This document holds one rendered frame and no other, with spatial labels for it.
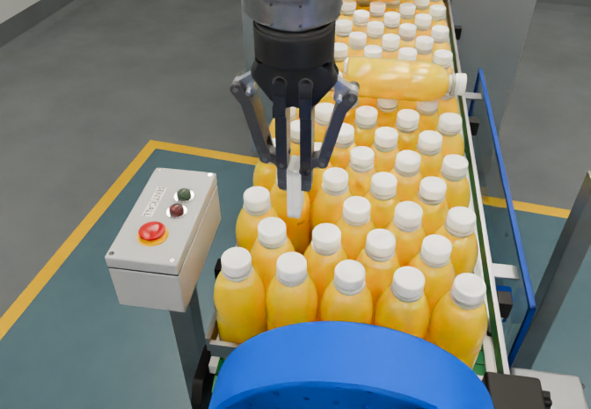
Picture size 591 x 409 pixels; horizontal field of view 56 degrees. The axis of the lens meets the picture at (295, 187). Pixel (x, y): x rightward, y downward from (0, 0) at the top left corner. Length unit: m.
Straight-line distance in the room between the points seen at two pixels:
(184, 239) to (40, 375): 1.38
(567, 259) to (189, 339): 0.67
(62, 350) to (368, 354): 1.72
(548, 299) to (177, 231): 0.70
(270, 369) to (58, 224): 2.15
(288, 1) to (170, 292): 0.46
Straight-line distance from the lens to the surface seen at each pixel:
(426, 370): 0.50
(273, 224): 0.77
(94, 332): 2.14
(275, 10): 0.48
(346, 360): 0.48
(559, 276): 1.10
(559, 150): 3.10
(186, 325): 0.99
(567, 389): 0.99
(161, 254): 0.76
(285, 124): 0.56
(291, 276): 0.71
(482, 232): 1.00
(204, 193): 0.84
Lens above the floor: 1.64
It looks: 40 degrees down
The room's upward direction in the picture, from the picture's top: straight up
